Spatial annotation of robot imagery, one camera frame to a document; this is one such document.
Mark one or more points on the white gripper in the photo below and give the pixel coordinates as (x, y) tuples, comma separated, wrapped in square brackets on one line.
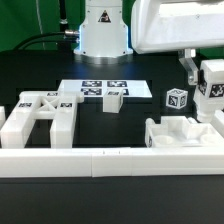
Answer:
[(167, 25)]

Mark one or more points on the white chair seat part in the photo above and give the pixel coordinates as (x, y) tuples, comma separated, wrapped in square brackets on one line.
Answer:
[(179, 131)]

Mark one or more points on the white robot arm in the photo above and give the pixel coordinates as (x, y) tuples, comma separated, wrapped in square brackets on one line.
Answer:
[(103, 35)]

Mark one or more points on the tagged white cube nut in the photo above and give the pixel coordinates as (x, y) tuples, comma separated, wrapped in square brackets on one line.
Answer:
[(176, 98)]

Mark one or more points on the white right fence piece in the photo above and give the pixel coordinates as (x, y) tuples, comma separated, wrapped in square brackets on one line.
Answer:
[(218, 121)]

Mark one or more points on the white fence piece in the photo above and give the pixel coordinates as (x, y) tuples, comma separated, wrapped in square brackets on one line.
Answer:
[(218, 121), (2, 116)]

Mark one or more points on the white left fence piece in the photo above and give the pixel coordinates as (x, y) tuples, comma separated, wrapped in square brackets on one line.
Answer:
[(2, 116)]

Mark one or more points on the white marker base plate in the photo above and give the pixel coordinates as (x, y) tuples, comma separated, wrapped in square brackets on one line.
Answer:
[(97, 88)]

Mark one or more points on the white front fence rail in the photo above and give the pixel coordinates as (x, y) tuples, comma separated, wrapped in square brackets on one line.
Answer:
[(105, 162)]

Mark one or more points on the white chair back frame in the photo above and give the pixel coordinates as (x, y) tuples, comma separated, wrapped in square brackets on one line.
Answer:
[(59, 107)]

